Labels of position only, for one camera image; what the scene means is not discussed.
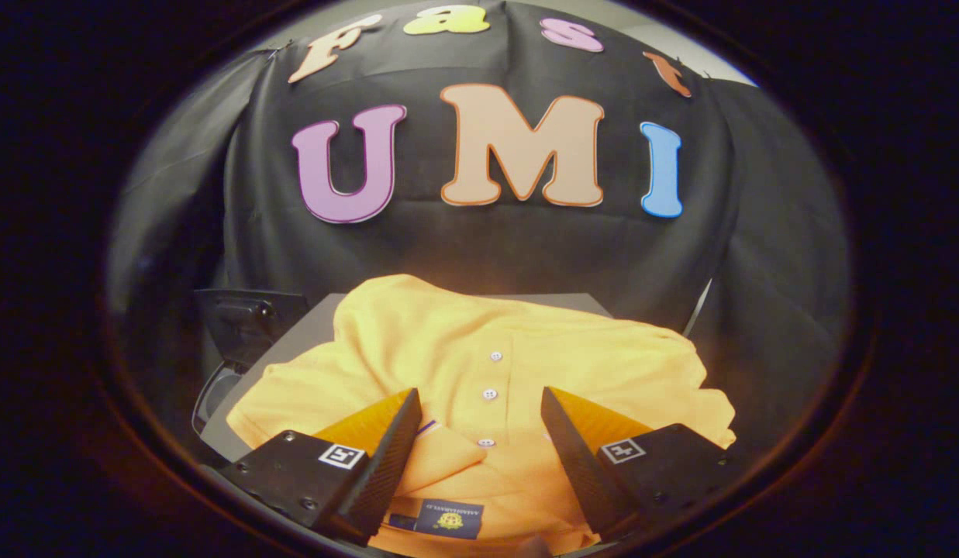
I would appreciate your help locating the black backdrop cloth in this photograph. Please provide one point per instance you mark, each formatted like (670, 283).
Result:
(487, 248)

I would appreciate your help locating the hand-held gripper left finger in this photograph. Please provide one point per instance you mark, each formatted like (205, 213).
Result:
(378, 465)

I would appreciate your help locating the white cabinet with grey frame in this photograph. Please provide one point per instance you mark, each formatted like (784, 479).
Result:
(312, 325)

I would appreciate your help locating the orange polo shirt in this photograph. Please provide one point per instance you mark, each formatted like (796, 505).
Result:
(448, 341)

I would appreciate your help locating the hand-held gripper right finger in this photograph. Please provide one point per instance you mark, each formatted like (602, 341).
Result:
(576, 457)

